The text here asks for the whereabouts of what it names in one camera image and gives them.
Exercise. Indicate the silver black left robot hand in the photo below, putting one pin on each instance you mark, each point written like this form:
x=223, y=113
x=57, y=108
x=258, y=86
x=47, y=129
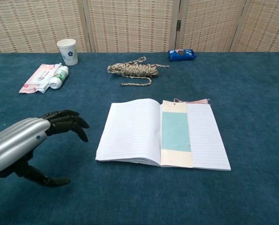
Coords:
x=15, y=140

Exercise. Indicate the white lined notebook orange cover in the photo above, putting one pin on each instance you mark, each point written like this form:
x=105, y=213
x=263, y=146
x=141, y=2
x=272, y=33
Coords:
x=132, y=133

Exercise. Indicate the cream teal bookmark pink tassel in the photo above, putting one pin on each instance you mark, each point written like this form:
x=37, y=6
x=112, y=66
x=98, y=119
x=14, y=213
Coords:
x=175, y=131

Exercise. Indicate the pink wet wipes pack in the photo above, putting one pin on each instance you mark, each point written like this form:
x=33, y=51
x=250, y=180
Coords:
x=36, y=78

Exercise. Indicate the small white bottle green label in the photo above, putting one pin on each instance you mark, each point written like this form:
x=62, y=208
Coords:
x=60, y=77

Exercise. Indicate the white paper cup blue flower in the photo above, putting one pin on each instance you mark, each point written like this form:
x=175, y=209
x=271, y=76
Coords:
x=69, y=54

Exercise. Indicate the woven bamboo folding screen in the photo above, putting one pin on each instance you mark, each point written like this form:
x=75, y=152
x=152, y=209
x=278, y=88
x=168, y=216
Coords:
x=130, y=23

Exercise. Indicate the blue cookie packet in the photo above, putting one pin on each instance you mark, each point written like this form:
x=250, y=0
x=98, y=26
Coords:
x=181, y=55

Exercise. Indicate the dark metal screen hinge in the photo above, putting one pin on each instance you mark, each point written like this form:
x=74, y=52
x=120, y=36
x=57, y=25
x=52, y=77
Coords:
x=178, y=24

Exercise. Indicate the teal blue tablecloth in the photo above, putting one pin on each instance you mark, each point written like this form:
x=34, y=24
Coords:
x=247, y=117

